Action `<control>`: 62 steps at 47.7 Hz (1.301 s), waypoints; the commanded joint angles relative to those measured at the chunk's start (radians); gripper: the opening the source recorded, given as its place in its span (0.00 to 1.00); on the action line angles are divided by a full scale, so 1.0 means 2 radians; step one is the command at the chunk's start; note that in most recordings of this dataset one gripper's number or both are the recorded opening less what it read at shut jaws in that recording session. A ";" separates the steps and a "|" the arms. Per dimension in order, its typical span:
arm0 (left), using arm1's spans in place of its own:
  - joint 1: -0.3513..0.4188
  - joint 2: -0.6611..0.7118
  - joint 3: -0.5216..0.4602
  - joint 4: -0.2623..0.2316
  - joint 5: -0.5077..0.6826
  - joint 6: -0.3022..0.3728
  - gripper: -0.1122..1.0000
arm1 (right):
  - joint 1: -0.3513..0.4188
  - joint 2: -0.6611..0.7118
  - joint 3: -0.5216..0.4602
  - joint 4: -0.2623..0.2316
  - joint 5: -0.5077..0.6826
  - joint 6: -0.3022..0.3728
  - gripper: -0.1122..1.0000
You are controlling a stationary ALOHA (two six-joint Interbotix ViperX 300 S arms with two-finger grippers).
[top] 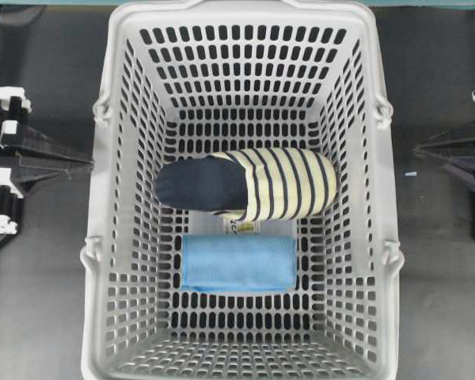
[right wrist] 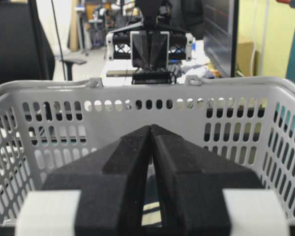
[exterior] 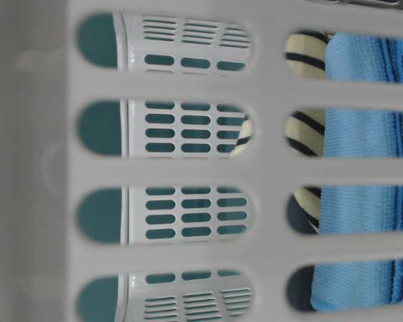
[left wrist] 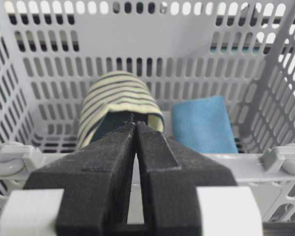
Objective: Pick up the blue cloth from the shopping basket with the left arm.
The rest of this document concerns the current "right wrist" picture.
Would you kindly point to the right gripper black foam left finger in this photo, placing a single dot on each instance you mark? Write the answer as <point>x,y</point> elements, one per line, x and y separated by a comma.
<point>101,194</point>

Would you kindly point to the white plastic shopping basket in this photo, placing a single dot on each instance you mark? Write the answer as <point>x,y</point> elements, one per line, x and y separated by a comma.
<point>45,125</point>

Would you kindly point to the black monitor screen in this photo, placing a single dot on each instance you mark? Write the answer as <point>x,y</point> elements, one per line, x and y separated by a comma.
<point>220,34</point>

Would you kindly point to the striped dark cloth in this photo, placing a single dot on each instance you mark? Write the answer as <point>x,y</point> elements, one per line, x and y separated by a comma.
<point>151,209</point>

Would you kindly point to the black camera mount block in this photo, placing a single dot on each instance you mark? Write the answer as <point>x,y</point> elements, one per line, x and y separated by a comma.
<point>153,77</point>

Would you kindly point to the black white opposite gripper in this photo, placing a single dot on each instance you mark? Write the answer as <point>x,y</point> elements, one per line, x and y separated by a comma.
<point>154,43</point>

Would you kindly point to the pile of coloured cloths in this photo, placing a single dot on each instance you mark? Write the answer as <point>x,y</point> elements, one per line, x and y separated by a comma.
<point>207,70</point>

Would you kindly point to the cardboard box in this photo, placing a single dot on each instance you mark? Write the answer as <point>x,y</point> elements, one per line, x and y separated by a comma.
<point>244,52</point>

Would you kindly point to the black office chair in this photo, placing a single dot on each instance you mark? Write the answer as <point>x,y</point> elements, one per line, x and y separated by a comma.
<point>19,56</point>

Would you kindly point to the right gripper black foam right finger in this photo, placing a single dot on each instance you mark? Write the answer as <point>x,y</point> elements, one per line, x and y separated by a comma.
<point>204,194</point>

